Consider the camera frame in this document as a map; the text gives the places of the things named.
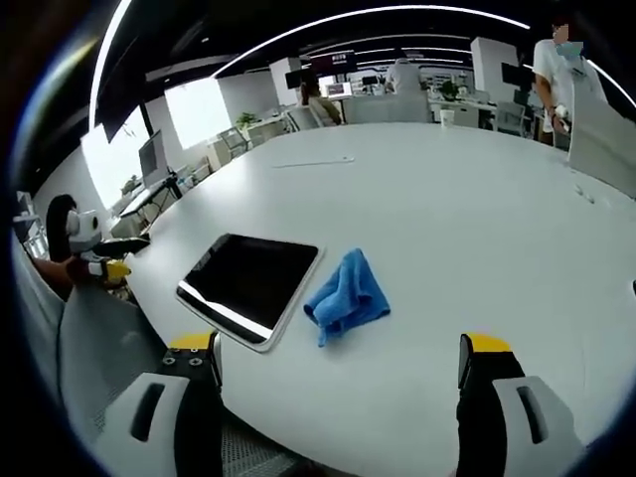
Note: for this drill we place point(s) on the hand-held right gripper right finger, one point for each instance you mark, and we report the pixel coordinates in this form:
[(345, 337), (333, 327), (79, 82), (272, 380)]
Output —
[(502, 387)]

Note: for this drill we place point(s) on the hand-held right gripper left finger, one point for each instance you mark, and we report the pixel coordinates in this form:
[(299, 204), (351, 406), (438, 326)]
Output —
[(194, 377)]

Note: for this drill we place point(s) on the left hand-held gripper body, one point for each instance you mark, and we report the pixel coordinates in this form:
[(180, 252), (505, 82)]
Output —
[(82, 233)]

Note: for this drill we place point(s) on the black tablet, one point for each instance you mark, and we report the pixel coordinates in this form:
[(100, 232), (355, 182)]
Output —
[(251, 288)]

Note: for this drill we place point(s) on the blue cleaning cloth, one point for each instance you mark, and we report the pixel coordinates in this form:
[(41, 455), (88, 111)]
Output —
[(350, 293)]

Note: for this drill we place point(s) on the grey mesh office chair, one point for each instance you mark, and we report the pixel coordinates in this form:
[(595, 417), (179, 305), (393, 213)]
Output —
[(74, 348)]

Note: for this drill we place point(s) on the computer monitor on stand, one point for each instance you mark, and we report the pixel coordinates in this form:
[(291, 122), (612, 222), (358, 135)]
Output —
[(154, 159)]

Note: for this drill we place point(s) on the potted green plant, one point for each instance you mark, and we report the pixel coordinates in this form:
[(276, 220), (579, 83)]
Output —
[(246, 120), (449, 90)]

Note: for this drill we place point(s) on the lit computer screen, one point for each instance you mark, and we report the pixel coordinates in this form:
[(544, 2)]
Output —
[(337, 89)]

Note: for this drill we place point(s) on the grey board panel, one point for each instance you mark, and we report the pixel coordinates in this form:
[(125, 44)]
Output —
[(598, 134)]

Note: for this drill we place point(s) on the white paper cup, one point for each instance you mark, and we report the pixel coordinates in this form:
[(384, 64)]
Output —
[(446, 118)]

